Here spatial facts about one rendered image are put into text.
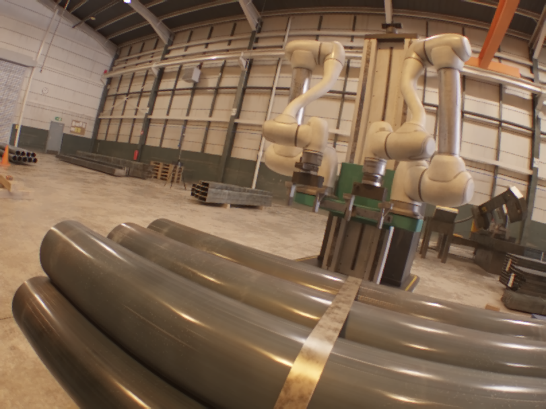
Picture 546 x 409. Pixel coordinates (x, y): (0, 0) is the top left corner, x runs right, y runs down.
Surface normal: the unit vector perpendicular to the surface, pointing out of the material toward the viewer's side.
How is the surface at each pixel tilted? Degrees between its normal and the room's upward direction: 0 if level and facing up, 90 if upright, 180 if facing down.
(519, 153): 90
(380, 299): 34
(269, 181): 90
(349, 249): 90
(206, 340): 49
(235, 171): 90
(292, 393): 60
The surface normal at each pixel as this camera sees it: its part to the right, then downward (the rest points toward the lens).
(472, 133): -0.42, -0.02
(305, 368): -0.11, -0.74
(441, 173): -0.79, -0.02
